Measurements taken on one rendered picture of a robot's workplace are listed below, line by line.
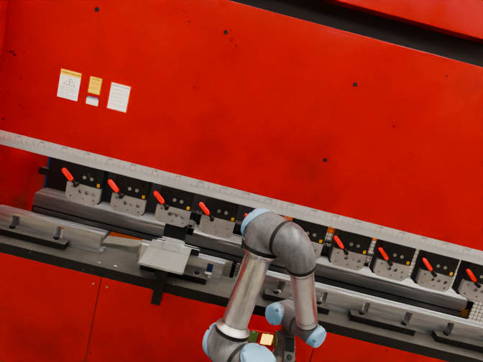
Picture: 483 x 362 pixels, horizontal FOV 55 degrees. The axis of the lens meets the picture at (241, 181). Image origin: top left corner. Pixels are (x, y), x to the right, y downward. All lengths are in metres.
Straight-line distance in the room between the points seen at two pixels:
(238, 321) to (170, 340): 0.71
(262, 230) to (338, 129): 0.73
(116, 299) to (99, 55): 1.03
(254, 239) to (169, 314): 0.81
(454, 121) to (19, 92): 1.81
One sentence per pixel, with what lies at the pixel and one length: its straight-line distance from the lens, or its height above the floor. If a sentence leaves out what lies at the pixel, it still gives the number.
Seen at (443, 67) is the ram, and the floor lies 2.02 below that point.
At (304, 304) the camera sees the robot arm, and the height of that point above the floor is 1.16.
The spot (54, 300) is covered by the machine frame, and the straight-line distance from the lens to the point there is 2.25.
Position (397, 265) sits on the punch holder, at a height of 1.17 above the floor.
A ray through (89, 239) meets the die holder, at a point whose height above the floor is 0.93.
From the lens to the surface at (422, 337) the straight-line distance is 2.37.
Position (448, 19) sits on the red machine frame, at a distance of 2.09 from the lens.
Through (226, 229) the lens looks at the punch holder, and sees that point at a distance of 2.07.
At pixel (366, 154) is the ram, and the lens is 2.04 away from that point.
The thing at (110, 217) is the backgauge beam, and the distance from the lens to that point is 2.44.
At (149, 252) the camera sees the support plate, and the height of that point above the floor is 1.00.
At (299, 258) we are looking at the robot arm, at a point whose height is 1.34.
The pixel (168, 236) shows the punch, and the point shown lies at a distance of 2.14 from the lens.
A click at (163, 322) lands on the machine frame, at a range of 2.17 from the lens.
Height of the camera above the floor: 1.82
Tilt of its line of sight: 13 degrees down
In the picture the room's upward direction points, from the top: 15 degrees clockwise
